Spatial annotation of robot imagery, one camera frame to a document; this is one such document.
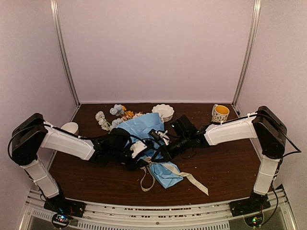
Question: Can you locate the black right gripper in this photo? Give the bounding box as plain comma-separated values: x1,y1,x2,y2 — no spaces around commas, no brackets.
151,134,190,162

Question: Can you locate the cream ribbon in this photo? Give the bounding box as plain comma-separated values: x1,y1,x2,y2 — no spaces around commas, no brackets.
140,157,209,196

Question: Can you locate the blue wrapping paper sheet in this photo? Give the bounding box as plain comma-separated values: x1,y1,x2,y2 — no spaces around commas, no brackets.
112,113,183,189

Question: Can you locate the orange flower stem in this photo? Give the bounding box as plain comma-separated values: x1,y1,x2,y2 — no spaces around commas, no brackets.
121,106,144,121

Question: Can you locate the blue hydrangea flower bunch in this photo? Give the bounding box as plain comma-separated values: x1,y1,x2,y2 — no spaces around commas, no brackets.
109,104,124,127

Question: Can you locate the white flower stem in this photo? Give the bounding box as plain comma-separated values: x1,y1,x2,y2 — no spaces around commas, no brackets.
95,111,111,132

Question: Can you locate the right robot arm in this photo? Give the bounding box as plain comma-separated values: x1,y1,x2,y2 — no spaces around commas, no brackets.
122,114,307,213

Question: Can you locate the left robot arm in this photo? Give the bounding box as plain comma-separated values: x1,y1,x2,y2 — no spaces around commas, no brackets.
7,113,149,213

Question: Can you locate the white fluted ceramic dish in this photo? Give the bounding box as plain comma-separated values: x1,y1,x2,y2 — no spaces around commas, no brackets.
152,104,175,123

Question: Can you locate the small patterned ceramic bowl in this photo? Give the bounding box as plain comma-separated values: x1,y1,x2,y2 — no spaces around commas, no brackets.
60,122,79,135

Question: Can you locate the floral ceramic mug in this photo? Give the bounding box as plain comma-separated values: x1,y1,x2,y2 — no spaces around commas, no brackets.
210,104,230,129

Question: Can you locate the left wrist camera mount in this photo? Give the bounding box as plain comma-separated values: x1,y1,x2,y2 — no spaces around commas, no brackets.
130,140,154,159

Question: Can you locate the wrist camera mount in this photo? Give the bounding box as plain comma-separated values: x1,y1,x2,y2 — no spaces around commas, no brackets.
149,129,170,145
130,140,154,159

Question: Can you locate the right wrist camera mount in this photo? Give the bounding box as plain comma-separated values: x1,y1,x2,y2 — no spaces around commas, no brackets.
149,129,170,145

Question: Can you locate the front aluminium rail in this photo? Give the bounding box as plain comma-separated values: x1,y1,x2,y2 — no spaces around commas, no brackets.
17,188,298,230

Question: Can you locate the left aluminium corner post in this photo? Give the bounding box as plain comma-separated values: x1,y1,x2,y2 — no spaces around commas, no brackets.
50,0,80,107

